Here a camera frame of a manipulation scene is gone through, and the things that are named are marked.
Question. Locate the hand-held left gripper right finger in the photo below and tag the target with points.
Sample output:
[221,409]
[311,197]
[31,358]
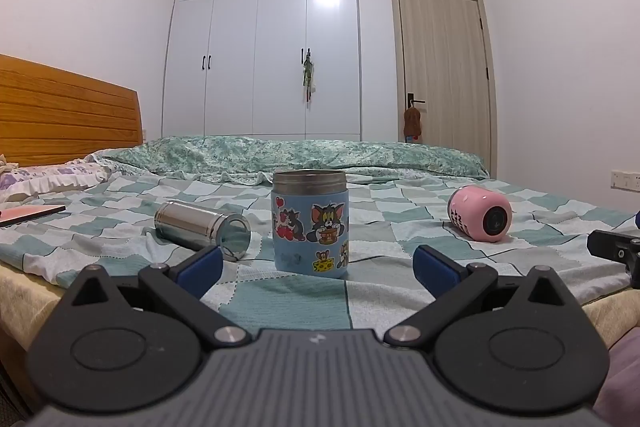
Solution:
[434,271]

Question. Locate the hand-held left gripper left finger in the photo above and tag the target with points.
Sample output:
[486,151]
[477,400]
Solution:
[202,271]

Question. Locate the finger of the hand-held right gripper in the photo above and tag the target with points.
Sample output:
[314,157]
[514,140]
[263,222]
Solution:
[612,248]

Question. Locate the stainless steel cup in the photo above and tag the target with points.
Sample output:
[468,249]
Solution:
[192,224]

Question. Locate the pink cup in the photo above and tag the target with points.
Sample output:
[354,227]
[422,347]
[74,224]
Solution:
[472,212]

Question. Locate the blue cartoon sticker cup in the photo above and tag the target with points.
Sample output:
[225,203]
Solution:
[310,232]

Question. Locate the green checked bedsheet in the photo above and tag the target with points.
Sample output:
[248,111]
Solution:
[380,227]

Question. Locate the purple cloth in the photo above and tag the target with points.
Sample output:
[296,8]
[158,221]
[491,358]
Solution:
[626,367]

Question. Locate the green floral blanket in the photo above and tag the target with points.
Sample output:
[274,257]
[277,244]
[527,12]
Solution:
[300,154]

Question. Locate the purple floral pillow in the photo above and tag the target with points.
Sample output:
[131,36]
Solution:
[55,177]

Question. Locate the beige mattress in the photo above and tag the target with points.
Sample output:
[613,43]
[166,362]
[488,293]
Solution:
[25,302]

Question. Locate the pink flat book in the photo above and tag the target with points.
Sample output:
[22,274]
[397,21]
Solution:
[27,214]

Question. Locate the light wooden door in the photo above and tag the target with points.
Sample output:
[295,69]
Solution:
[442,72]

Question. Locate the wooden headboard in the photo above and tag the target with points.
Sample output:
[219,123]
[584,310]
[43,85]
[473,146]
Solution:
[65,117]

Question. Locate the green hanging ornament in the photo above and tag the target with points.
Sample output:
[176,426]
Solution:
[308,74]

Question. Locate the white wardrobe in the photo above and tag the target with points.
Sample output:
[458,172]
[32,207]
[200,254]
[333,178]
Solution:
[260,52]

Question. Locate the wall socket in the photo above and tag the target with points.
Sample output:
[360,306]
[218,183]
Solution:
[625,180]

